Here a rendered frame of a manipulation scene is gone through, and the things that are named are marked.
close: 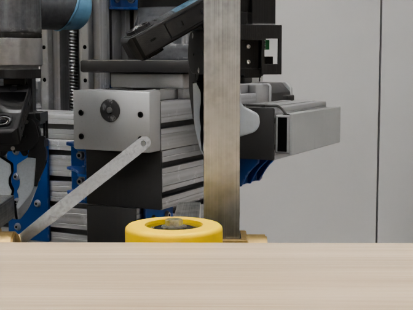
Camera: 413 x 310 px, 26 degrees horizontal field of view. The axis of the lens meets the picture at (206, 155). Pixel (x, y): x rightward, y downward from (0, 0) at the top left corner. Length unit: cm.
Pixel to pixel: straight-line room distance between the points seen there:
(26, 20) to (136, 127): 22
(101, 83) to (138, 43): 74
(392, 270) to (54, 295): 23
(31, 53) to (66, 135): 30
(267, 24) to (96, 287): 47
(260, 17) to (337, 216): 273
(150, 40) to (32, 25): 38
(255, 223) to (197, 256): 296
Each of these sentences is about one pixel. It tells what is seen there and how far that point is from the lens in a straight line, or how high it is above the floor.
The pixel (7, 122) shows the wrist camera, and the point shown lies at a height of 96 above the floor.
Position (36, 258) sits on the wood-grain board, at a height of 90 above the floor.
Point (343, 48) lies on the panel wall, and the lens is 360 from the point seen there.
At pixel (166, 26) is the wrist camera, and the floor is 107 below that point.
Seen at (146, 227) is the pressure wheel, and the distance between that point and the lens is 72.
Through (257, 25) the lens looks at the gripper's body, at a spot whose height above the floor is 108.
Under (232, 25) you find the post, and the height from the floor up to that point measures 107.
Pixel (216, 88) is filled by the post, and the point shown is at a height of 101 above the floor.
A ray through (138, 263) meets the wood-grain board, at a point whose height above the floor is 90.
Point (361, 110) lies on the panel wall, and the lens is 362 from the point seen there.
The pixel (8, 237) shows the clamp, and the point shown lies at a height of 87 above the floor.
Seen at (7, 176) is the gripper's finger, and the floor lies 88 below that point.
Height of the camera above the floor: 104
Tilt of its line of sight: 6 degrees down
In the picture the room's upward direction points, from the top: straight up
